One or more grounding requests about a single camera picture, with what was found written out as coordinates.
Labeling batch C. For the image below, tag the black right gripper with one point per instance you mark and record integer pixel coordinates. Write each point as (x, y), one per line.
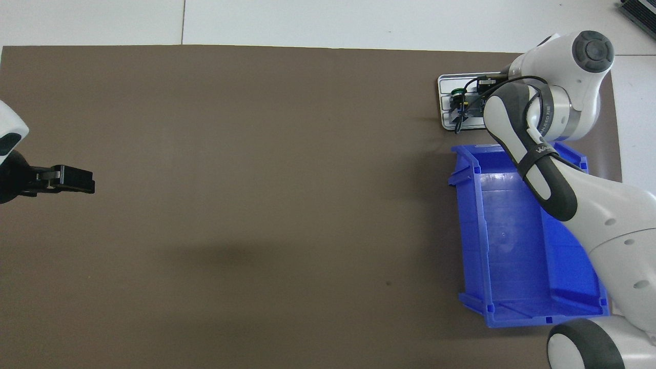
(474, 102)

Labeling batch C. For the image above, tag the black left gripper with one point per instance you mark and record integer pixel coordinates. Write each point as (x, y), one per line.
(15, 179)

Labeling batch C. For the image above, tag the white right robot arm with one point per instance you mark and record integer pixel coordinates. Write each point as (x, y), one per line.
(615, 230)

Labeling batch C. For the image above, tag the green push button yellow terminal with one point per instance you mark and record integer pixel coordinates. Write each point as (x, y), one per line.
(457, 93)

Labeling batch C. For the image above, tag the grey metal tray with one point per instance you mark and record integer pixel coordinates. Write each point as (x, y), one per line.
(448, 82)

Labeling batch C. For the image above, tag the blue plastic storage bin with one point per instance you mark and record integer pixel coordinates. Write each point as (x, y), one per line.
(502, 256)

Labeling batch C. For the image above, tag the brown table mat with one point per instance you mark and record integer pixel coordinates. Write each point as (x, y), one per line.
(256, 205)

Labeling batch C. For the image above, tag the grey ribbed metal device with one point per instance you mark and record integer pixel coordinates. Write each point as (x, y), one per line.
(640, 13)

